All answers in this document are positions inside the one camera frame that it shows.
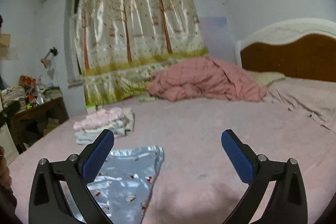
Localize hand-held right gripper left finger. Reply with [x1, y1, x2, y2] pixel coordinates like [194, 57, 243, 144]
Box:
[28, 129, 116, 224]

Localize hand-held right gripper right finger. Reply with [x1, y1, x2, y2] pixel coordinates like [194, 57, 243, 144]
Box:
[221, 129, 308, 224]

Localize brown wall paper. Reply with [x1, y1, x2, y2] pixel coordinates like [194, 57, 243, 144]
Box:
[0, 33, 11, 47]

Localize tree-print satin curtain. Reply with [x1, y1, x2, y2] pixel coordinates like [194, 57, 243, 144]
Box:
[76, 0, 210, 107]

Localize white cabinet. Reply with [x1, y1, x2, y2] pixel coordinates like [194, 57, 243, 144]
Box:
[0, 123, 15, 166]

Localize pink checked quilt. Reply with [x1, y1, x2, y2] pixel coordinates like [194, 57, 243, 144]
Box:
[146, 57, 268, 103]

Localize person's left hand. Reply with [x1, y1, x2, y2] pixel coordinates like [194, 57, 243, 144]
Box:
[0, 146, 12, 189]

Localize blue satin cat-print pants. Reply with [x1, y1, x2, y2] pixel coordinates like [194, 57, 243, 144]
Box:
[62, 145, 165, 224]

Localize carved wooden desk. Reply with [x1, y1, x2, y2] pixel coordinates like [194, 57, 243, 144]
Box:
[6, 96, 69, 154]

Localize clear plastic bottle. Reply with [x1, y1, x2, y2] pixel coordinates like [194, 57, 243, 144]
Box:
[36, 82, 46, 105]

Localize pink wall lamp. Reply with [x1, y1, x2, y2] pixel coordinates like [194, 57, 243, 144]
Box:
[40, 47, 59, 68]

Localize white window frame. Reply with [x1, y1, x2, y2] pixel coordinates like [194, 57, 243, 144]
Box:
[64, 0, 85, 86]

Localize red cardboard box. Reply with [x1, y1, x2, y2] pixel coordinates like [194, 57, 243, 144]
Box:
[19, 75, 36, 87]

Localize pale blue cartoon-print folded pants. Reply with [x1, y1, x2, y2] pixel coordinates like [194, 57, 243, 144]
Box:
[75, 129, 132, 146]

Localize pink bed sheet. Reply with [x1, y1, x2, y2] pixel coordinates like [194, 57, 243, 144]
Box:
[7, 76, 336, 224]

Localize white and wooden headboard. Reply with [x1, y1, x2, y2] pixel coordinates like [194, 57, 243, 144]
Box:
[235, 18, 336, 83]

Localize pale purple wall sheet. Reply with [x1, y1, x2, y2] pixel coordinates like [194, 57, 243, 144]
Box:
[199, 16, 228, 57]

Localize stack of books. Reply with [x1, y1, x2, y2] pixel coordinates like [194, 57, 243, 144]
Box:
[43, 85, 63, 100]

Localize brown cardboard box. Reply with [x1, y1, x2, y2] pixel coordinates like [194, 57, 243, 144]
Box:
[43, 118, 61, 136]

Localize beige pillow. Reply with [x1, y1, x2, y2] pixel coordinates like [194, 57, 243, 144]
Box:
[246, 71, 286, 87]

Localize stack of papers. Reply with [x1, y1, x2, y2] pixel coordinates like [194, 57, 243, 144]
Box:
[0, 86, 26, 109]

